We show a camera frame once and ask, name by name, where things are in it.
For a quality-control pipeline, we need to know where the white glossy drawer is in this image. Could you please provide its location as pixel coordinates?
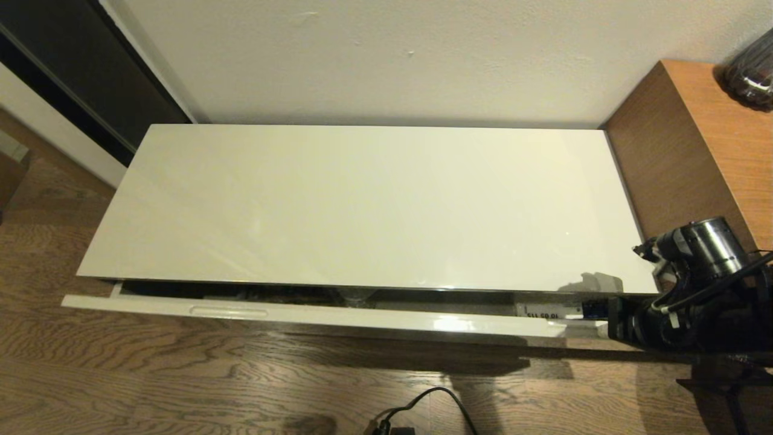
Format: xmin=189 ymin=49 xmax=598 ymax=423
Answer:
xmin=62 ymin=280 xmax=611 ymax=339

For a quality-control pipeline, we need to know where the white glossy drawer cabinet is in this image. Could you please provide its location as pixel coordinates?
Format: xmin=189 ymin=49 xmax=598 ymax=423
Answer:
xmin=77 ymin=124 xmax=660 ymax=297

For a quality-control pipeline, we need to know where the black metal stand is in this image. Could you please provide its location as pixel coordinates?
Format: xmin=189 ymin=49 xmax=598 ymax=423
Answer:
xmin=676 ymin=356 xmax=773 ymax=435

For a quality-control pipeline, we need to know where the brown wooden side cabinet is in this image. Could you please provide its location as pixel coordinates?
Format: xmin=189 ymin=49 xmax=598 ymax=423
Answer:
xmin=604 ymin=59 xmax=773 ymax=254

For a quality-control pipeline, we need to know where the black power plug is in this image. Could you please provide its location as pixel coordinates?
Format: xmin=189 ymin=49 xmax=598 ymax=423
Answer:
xmin=362 ymin=420 xmax=417 ymax=435

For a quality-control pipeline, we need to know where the dark glass vase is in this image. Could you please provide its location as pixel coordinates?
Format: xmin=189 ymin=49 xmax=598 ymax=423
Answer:
xmin=723 ymin=25 xmax=773 ymax=112

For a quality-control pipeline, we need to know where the dark sliding door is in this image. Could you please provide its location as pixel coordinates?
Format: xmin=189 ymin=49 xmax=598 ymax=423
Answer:
xmin=0 ymin=0 xmax=193 ymax=167

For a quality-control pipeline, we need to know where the brown wooden furniture piece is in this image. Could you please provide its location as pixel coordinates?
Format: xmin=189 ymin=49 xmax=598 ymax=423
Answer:
xmin=0 ymin=130 xmax=31 ymax=225

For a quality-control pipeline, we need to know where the black floor cable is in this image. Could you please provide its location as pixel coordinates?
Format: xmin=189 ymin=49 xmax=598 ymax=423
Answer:
xmin=371 ymin=387 xmax=480 ymax=435

